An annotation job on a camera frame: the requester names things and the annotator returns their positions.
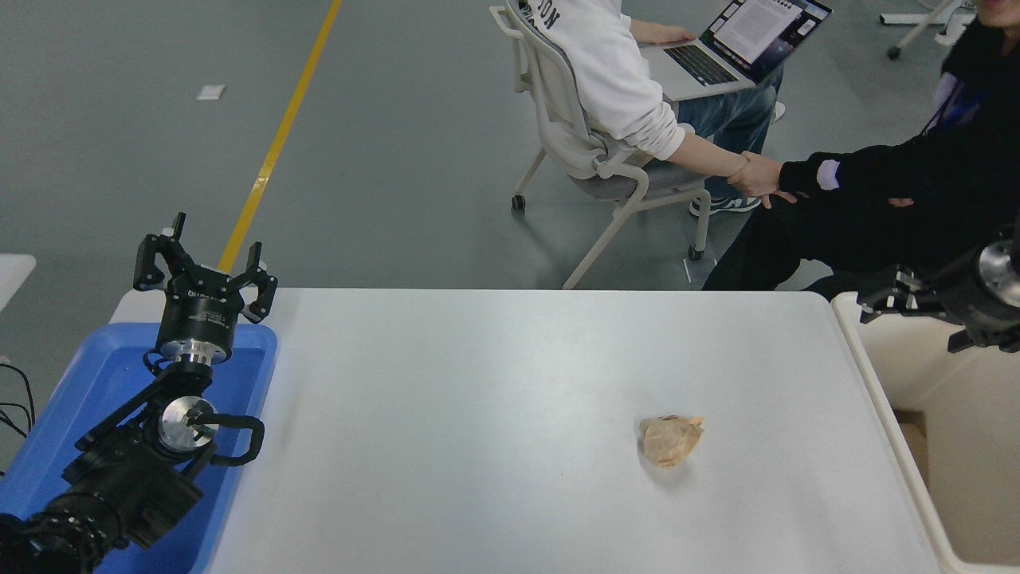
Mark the person's left hand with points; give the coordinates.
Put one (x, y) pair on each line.
(677, 33)

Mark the silver laptop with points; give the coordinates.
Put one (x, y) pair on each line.
(757, 32)

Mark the person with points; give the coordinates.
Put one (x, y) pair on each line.
(916, 183)
(613, 72)

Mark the white office chair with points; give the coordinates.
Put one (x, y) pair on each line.
(558, 104)

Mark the white table corner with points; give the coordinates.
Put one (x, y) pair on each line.
(12, 275)

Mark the crumpled tan paper ball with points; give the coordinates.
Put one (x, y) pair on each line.
(671, 440)

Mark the large pale bin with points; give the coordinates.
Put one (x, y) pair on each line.
(956, 399)

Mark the white wheeled chair base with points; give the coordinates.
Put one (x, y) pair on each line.
(916, 28)

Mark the small white paper scrap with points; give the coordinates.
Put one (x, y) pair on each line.
(210, 92)

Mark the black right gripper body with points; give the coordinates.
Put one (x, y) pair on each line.
(968, 299)

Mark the blue plastic tray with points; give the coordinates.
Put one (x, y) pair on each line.
(88, 391)

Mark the person's right hand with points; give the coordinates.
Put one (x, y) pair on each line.
(761, 179)

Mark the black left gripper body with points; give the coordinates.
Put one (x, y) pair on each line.
(196, 319)

